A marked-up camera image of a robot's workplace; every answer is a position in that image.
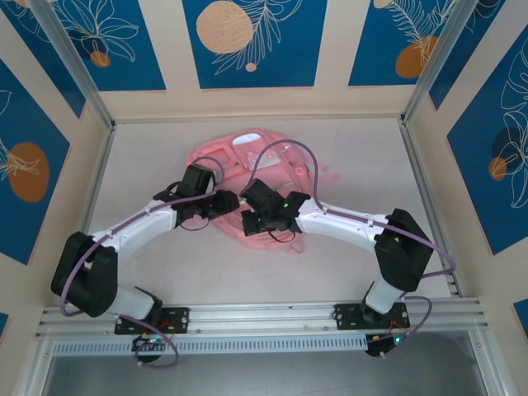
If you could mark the pink backpack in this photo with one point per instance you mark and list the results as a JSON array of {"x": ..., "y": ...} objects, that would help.
[{"x": 222, "y": 152}]

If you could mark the aluminium table side rail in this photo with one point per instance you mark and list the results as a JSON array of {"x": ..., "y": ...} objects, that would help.
[
  {"x": 408, "y": 138},
  {"x": 102, "y": 169}
]

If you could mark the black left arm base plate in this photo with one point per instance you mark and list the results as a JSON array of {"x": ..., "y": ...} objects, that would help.
[{"x": 181, "y": 319}]

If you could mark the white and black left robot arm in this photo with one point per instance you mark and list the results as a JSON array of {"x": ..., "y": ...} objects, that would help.
[{"x": 136, "y": 227}]

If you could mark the aluminium mounting rail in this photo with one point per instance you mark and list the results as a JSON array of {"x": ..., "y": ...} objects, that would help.
[{"x": 264, "y": 315}]

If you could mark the aluminium frame post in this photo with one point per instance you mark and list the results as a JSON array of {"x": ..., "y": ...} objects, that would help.
[
  {"x": 437, "y": 66},
  {"x": 78, "y": 66}
]

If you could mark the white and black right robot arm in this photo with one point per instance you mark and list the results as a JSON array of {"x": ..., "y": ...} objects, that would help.
[{"x": 338, "y": 224}]

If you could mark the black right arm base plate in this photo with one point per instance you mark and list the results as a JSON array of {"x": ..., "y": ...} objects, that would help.
[{"x": 344, "y": 315}]

